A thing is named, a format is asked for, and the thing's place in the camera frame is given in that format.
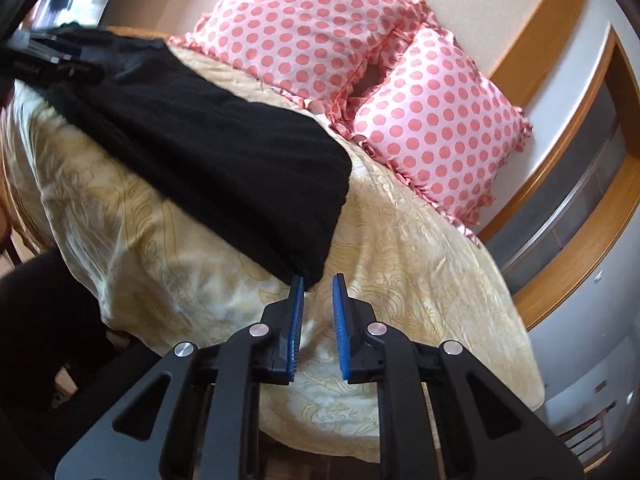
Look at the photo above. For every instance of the wooden wall trim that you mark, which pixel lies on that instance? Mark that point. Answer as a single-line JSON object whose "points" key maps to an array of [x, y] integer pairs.
{"points": [[545, 15]]}

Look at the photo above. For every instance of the yellow patterned blanket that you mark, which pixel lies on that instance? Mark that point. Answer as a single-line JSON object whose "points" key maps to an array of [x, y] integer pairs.
{"points": [[410, 280]]}

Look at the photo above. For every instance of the grey sliding door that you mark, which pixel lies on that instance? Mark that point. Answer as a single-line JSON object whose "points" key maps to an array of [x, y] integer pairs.
{"points": [[580, 175]]}

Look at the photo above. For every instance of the black pants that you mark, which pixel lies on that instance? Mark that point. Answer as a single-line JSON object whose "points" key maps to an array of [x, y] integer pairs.
{"points": [[225, 160]]}

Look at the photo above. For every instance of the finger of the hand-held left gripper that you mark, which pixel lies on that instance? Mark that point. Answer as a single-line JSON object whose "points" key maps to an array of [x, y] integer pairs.
{"points": [[80, 70], [57, 46]]}

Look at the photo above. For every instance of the person's dark trouser leg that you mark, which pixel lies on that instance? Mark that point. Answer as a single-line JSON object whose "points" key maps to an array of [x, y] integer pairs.
{"points": [[40, 320]]}

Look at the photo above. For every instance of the wooden chair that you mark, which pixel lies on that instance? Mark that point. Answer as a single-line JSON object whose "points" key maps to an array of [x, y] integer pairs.
{"points": [[585, 430]]}

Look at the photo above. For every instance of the small white wall switch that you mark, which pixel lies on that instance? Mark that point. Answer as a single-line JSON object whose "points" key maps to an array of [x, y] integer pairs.
{"points": [[600, 387]]}

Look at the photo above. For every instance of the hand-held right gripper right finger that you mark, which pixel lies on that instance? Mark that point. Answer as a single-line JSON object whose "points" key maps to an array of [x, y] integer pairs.
{"points": [[342, 330]]}

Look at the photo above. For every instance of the wooden door frame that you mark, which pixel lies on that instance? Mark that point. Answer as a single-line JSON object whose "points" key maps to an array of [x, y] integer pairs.
{"points": [[590, 285]]}

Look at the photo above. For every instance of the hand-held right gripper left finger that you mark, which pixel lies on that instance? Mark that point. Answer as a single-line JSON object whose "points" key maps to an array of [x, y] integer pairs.
{"points": [[295, 330]]}

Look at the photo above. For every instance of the pink polka dot pillow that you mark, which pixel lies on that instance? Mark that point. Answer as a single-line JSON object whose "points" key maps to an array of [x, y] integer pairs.
{"points": [[440, 125], [310, 25]]}

